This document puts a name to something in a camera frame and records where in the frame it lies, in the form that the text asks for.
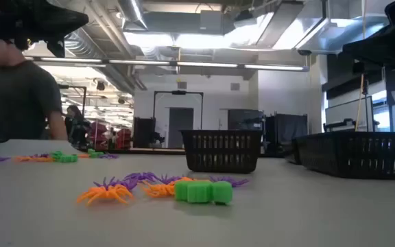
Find smooth silver air duct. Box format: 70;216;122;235
117;0;149;30

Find person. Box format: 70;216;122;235
65;104;92;147
0;37;69;143

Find grey door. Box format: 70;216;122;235
168;107;195;149

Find red storage bins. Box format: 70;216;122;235
89;121;133;150

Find corrugated silver air duct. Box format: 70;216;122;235
63;29;97;58

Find grey table mat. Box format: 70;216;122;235
0;137;395;247

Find green plastic Halloween toy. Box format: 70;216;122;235
174;180;234;206
49;150;79;164
86;148;105;159

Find long ceiling light bar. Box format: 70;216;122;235
24;55;310;73

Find black partition panel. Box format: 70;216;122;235
133;117;156;149
264;113;308;157

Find whiteboard on stand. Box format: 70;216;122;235
324;95;375;133

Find dark grey cabinet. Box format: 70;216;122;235
227;108;264;131

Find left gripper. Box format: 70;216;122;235
0;0;89;58

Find yellow hanging cable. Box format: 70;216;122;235
354;73;366;132

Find black gantry frame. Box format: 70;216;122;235
152;89;204;131
58;84;88;119

